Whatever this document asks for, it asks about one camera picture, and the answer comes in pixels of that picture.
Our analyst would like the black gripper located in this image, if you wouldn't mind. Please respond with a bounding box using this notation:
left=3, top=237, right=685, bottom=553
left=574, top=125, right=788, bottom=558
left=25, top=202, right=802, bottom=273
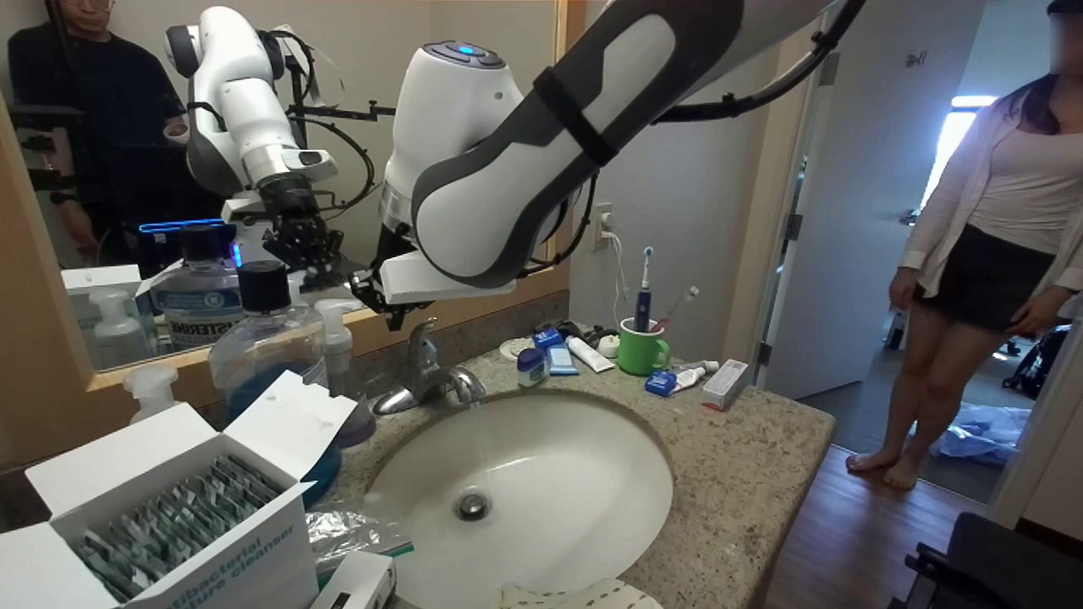
left=350, top=266, right=417, bottom=331

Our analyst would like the chrome sink tap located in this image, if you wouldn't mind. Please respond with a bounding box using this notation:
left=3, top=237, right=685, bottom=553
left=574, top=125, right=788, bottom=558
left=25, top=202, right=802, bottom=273
left=368, top=321, right=488, bottom=416

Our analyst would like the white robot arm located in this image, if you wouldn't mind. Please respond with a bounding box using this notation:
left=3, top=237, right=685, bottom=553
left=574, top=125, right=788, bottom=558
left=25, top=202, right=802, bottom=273
left=356, top=0, right=868, bottom=321

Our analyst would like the clear soap pump bottle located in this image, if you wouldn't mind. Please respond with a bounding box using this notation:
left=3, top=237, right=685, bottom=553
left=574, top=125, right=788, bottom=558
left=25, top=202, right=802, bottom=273
left=314, top=302, right=353, bottom=394

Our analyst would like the blue round container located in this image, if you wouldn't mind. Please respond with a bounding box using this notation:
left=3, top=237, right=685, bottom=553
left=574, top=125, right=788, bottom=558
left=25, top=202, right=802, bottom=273
left=517, top=350, right=549, bottom=390

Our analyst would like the white oval sink basin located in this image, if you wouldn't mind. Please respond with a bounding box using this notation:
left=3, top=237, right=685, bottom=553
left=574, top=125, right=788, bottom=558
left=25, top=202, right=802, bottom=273
left=368, top=390, right=675, bottom=609

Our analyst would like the white toothpaste tube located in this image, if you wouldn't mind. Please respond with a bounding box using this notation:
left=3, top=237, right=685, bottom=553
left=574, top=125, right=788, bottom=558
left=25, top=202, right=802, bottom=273
left=567, top=336, right=615, bottom=375

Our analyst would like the wood framed mirror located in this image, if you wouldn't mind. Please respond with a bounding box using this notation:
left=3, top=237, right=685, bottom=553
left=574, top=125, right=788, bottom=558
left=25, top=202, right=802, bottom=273
left=0, top=0, right=589, bottom=434

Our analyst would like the green cup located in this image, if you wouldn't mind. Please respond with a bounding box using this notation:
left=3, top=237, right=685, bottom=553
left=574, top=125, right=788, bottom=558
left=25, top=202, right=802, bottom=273
left=615, top=318, right=670, bottom=375

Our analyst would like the blue white electric toothbrush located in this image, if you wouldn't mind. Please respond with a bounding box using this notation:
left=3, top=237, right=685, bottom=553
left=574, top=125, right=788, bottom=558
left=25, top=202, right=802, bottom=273
left=633, top=248, right=655, bottom=331

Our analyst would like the white flat box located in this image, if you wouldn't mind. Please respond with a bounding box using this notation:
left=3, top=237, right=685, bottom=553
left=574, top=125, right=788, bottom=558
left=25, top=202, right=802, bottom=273
left=313, top=553, right=396, bottom=609

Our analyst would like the white open carton box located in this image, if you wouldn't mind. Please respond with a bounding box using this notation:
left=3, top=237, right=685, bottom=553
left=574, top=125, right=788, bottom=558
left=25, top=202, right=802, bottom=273
left=0, top=373, right=356, bottom=609

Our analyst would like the small blue floss box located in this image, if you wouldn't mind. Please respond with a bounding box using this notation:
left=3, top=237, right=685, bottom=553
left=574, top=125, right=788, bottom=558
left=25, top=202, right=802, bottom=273
left=643, top=370, right=678, bottom=397

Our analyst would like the white toothpaste box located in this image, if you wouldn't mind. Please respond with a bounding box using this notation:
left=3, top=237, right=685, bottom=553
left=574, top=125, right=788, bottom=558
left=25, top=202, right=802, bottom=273
left=704, top=357, right=747, bottom=408

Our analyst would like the white door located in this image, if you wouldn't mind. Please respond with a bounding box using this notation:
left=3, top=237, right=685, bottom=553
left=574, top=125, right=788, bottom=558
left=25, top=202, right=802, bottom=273
left=761, top=0, right=986, bottom=400

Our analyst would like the standing person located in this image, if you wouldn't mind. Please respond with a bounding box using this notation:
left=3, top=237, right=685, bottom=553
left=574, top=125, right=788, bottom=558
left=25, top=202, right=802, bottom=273
left=846, top=0, right=1083, bottom=492

